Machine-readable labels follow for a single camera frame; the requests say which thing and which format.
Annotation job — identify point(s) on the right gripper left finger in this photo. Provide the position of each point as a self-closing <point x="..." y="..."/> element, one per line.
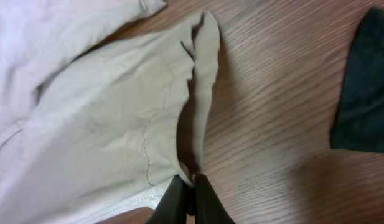
<point x="171" y="209"/>

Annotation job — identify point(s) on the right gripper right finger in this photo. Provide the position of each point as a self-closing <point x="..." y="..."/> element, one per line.
<point x="209" y="209"/>

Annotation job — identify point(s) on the beige cotton shorts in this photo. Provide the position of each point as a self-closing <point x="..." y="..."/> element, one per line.
<point x="88" y="132"/>

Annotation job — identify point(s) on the black garment with logo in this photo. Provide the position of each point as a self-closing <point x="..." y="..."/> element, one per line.
<point x="359" y="120"/>

